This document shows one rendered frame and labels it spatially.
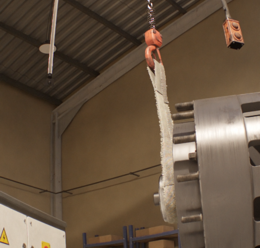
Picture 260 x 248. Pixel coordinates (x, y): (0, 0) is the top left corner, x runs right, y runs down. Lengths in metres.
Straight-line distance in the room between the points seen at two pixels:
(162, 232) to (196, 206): 7.00
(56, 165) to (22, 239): 9.60
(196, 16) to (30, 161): 5.04
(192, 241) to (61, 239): 0.53
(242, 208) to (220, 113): 0.25
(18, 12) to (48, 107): 3.31
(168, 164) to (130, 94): 8.80
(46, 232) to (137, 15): 8.67
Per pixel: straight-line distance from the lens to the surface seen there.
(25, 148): 10.53
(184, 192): 1.05
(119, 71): 10.32
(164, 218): 1.22
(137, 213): 9.05
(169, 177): 1.20
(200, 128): 1.05
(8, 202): 1.20
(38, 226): 1.34
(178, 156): 1.08
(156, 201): 1.24
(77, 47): 10.15
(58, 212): 10.50
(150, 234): 8.25
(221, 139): 1.03
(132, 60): 10.18
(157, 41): 1.50
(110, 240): 8.86
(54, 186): 10.78
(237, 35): 1.56
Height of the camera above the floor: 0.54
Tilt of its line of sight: 25 degrees up
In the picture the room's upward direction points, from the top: 3 degrees counter-clockwise
